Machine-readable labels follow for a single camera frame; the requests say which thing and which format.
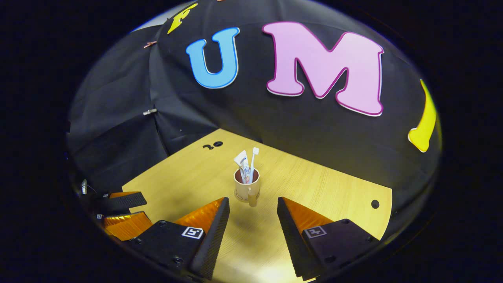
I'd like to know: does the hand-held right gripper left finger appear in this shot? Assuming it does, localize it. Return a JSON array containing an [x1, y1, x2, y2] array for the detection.
[[126, 197, 231, 280]]

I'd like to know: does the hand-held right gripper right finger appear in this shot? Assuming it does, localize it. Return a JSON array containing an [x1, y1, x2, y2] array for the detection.
[[277, 197, 381, 280]]

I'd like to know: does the beige cup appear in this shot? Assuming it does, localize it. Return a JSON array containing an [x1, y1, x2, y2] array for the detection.
[[234, 168, 261, 208]]

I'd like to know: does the white toothpaste tube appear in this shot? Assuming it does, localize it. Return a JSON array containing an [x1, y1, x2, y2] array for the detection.
[[234, 150, 251, 184]]

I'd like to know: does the light blue toothbrush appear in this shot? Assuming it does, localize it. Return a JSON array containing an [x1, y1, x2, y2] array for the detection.
[[249, 147, 260, 184]]

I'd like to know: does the wooden desktop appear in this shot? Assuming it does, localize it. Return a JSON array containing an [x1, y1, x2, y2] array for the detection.
[[122, 129, 393, 283]]

